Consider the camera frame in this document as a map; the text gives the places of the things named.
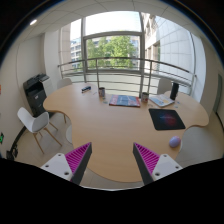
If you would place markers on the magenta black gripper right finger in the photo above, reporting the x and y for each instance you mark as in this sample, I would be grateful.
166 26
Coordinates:
153 166

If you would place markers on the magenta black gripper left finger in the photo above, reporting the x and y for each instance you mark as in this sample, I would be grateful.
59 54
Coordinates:
70 166

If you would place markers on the lilac computer mouse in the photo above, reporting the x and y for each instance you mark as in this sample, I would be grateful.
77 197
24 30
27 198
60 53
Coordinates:
174 141

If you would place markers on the black mouse pad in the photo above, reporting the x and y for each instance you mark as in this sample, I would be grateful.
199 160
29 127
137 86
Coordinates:
166 119

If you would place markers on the white chair wooden legs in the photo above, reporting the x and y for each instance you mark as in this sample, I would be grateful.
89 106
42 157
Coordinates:
35 124

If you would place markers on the wooden meeting table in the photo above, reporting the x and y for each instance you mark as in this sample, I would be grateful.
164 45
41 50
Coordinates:
112 130

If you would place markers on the open light booklet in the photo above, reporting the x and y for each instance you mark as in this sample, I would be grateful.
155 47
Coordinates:
161 100

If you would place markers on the red white mug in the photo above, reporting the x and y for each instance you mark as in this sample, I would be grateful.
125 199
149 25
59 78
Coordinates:
144 97

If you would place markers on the red blue magazine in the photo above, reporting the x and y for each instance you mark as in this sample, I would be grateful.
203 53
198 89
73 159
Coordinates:
124 100

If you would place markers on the small blue black box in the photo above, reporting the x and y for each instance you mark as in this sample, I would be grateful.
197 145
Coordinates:
87 88

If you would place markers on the dark patterned mug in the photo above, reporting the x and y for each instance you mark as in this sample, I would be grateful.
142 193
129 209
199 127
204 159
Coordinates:
101 92

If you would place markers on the white chair far right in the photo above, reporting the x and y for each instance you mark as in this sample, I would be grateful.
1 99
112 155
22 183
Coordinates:
164 85

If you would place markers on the black cylindrical speaker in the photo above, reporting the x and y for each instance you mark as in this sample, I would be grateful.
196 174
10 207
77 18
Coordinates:
174 91

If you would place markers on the white chair far left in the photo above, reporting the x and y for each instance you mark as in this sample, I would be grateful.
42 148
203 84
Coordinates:
64 82

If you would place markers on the black office printer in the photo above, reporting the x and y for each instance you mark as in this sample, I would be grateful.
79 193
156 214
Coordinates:
37 88

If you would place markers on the metal balcony railing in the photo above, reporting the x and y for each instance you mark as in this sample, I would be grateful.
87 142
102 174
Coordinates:
127 75

